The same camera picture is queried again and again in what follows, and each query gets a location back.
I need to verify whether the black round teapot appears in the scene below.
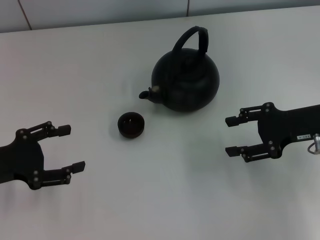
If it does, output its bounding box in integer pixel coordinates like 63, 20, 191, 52
138, 25, 221, 113

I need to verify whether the right wrist connector cable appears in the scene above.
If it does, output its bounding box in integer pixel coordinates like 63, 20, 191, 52
306, 133, 320, 156

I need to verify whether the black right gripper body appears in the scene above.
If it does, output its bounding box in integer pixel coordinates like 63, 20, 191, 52
257, 101, 320, 160

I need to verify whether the dark brown teacup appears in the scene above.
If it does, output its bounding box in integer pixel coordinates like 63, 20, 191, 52
117, 111, 146, 139

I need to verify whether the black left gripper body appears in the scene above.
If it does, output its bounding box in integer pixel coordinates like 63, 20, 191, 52
0, 128, 46, 191

